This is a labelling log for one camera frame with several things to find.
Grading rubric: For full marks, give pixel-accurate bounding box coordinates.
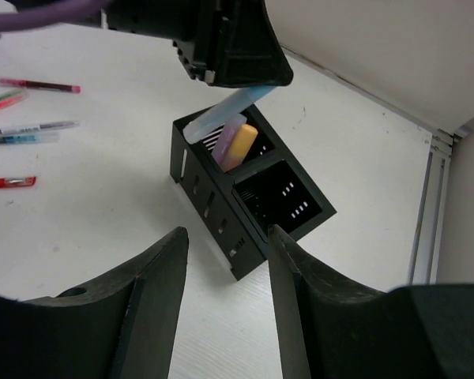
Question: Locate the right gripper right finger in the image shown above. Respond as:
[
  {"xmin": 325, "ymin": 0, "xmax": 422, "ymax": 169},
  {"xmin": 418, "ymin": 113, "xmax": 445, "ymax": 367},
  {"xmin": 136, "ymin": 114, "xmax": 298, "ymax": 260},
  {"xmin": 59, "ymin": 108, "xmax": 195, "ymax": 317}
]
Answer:
[{"xmin": 268, "ymin": 225, "xmax": 474, "ymax": 378}]

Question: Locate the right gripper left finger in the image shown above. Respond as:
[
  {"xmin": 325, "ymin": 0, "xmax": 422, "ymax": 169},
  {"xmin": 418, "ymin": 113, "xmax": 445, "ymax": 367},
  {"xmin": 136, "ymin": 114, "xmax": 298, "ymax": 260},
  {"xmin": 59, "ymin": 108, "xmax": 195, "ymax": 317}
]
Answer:
[{"xmin": 0, "ymin": 227, "xmax": 189, "ymax": 378}]

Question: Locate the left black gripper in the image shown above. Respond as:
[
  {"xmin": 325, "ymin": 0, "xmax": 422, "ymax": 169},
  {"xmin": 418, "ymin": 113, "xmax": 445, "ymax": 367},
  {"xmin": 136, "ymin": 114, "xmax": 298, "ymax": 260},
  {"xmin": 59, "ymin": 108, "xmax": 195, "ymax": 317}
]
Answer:
[{"xmin": 104, "ymin": 1, "xmax": 293, "ymax": 88}]

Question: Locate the orange yellow eraser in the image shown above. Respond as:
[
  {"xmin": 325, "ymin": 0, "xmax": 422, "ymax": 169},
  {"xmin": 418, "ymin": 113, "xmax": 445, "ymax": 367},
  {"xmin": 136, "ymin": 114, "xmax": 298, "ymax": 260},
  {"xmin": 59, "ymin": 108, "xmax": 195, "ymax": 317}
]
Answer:
[{"xmin": 212, "ymin": 114, "xmax": 258, "ymax": 172}]

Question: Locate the black two-compartment organizer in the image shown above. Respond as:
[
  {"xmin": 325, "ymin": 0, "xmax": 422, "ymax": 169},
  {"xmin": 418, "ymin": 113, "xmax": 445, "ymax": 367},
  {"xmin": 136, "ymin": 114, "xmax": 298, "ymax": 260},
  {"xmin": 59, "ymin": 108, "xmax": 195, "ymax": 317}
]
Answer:
[{"xmin": 170, "ymin": 106, "xmax": 337, "ymax": 280}]

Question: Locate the maroon pen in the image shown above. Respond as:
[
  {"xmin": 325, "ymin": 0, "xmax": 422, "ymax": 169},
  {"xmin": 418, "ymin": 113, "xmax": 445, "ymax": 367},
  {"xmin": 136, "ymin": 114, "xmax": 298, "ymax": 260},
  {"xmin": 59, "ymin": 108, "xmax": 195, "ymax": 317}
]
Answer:
[{"xmin": 0, "ymin": 77, "xmax": 81, "ymax": 94}]

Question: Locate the red gel pen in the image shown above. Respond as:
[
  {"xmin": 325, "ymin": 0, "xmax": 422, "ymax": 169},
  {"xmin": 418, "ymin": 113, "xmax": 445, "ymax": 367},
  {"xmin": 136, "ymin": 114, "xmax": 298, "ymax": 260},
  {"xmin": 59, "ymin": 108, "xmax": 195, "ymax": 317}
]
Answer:
[{"xmin": 0, "ymin": 176, "xmax": 37, "ymax": 190}]

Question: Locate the clear dark-ink pen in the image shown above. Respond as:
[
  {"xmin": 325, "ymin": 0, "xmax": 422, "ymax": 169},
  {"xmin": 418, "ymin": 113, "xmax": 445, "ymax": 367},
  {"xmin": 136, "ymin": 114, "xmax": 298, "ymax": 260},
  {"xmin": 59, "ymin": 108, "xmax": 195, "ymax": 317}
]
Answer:
[{"xmin": 0, "ymin": 121, "xmax": 81, "ymax": 137}]

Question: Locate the blue pen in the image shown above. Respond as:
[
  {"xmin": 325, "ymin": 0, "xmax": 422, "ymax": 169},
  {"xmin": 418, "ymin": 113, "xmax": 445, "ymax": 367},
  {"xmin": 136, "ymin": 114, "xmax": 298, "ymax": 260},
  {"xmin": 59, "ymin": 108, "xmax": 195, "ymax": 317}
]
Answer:
[{"xmin": 0, "ymin": 132, "xmax": 60, "ymax": 145}]

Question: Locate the pink red pen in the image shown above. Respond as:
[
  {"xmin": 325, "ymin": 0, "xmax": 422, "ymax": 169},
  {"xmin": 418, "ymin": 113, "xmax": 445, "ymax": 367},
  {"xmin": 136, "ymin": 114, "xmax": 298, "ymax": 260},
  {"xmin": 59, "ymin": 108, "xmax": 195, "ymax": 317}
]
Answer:
[{"xmin": 0, "ymin": 95, "xmax": 27, "ymax": 111}]

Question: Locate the aluminium rail right side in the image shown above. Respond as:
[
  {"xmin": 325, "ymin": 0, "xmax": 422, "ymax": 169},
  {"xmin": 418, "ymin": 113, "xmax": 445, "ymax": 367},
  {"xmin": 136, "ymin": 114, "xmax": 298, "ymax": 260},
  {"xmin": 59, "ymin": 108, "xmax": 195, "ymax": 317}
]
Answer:
[{"xmin": 408, "ymin": 126, "xmax": 471, "ymax": 285}]

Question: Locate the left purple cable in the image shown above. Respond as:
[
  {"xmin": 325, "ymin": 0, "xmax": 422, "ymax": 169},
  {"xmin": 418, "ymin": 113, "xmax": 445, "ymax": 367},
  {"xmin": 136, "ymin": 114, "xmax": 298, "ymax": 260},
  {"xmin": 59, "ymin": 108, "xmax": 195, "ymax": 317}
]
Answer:
[{"xmin": 0, "ymin": 0, "xmax": 115, "ymax": 35}]

